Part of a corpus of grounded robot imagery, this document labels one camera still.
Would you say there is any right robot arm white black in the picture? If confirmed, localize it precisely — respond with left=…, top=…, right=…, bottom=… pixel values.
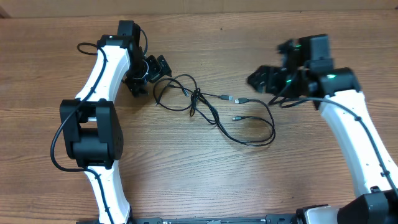
left=247, top=34, right=397, bottom=223

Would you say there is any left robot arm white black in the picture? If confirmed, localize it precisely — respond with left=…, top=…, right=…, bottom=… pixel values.
left=55, top=21, right=172, bottom=223

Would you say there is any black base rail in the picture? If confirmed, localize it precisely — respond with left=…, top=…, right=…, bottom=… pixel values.
left=76, top=214, right=352, bottom=224

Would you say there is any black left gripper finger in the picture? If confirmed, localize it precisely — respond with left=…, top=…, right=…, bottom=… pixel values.
left=145, top=55, right=162, bottom=83
left=157, top=55, right=172, bottom=77

